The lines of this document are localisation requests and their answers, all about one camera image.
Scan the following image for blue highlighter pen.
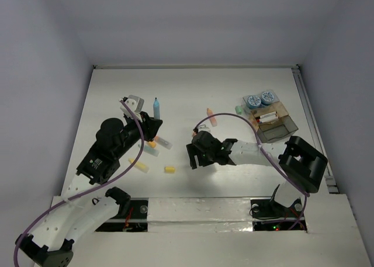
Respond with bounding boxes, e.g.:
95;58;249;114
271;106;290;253
153;98;160;120

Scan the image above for blue patterned tape roll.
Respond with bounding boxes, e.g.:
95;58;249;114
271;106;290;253
246;95;262;109

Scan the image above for red whiteboard marker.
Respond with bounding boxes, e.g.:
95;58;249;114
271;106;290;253
255;115;278;124

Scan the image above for blue whiteboard marker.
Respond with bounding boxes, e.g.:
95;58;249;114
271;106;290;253
257;116;278;124

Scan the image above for black whiteboard marker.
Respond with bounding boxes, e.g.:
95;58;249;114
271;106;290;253
259;111;277;118

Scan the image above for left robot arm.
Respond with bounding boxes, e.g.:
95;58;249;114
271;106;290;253
13;112;163;266

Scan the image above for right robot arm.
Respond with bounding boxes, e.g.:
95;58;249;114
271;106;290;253
186;131;328;216

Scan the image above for small orange cap left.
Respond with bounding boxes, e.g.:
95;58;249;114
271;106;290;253
147;141;157;148

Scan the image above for orange highlighter pen left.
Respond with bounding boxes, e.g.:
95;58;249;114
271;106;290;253
154;136;172;150

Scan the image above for orange highlighter pen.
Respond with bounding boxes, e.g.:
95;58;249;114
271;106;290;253
206;108;217;127
154;136;172;150

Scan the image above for green highlighter pen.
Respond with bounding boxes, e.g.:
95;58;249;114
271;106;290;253
143;145;160;157

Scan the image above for orange highlighter pen centre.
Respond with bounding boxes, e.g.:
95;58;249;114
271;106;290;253
206;108;217;127

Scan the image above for yellow highlighter cap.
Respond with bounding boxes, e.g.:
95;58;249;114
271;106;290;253
164;166;175;174

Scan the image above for yellow highlighter pen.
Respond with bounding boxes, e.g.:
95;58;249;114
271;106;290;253
128;158;149;173

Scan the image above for green highlighter cap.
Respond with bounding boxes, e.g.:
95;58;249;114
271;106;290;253
235;105;243;115

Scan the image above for clear compartment organizer box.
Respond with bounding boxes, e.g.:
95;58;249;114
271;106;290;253
241;89;299;143

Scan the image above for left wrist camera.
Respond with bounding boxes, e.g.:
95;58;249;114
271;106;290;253
119;95;144;120

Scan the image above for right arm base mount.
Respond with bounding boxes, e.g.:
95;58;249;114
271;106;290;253
249;199;307;231

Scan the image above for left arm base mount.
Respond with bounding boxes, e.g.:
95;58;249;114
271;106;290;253
95;199;148;233

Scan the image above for aluminium rail right edge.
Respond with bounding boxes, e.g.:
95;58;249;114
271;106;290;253
291;66;340;195

